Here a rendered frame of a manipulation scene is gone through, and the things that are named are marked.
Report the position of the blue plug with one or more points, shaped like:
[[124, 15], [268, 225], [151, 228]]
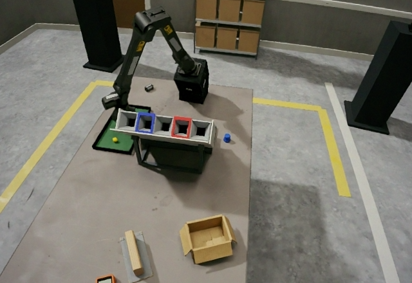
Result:
[[227, 138]]

